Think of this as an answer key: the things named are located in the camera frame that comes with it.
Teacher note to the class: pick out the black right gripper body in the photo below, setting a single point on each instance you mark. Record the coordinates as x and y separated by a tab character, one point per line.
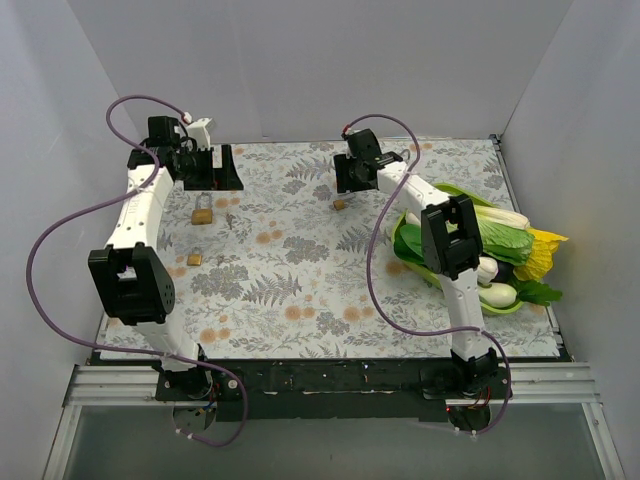
345	173

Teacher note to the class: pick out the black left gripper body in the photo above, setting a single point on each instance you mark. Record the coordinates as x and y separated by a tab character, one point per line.
208	167

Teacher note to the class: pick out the large brass padlock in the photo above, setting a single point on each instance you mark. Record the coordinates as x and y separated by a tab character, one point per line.
202	213

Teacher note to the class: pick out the brass padlock with steel shackle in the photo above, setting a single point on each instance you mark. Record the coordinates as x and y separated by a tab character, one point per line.
195	257

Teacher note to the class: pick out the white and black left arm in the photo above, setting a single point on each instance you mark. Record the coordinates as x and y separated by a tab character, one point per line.
132	282

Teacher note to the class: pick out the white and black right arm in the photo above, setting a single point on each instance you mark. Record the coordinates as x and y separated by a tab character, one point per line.
473	352

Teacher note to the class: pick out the green bok choy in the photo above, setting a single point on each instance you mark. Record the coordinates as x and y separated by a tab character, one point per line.
407	244

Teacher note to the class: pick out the green plastic tray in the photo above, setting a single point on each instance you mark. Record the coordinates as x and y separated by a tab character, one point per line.
451	246

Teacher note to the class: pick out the floral patterned table mat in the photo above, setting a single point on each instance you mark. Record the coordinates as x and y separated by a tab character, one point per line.
284	273

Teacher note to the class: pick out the green napa cabbage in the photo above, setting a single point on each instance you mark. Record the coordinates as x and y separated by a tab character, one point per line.
505	234

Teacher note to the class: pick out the dark purple eggplant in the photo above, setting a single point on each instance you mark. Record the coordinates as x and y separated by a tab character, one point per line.
492	270

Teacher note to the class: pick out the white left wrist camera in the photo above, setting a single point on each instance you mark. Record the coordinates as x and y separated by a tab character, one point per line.
199	131

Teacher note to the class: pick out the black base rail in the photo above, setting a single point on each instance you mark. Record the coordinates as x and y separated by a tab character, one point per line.
414	388

